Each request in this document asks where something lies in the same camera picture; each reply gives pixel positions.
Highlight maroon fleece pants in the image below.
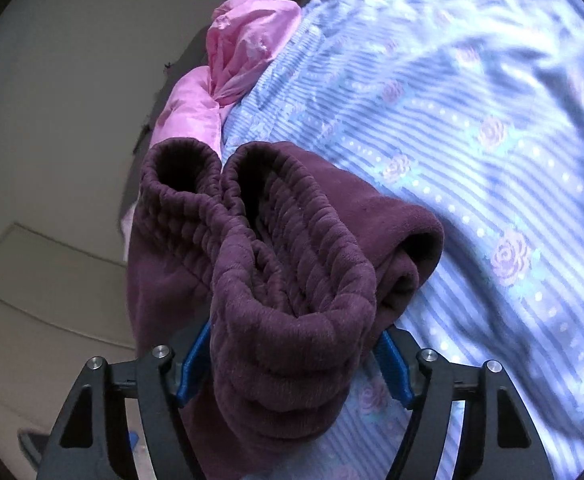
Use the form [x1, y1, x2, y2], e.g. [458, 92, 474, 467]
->
[127, 140, 445, 480]

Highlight dark object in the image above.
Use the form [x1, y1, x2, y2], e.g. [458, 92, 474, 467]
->
[17, 430, 53, 480]

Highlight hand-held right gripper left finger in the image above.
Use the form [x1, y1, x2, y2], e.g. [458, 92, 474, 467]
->
[34, 317, 213, 480]

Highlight crumpled bright pink cloth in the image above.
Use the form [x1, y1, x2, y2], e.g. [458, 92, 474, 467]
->
[206, 0, 303, 108]

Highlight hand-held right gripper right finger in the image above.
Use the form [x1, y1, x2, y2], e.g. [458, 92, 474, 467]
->
[372, 327, 555, 480]

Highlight blue floral striped bedsheet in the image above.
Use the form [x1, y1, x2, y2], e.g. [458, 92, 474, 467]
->
[219, 0, 584, 480]

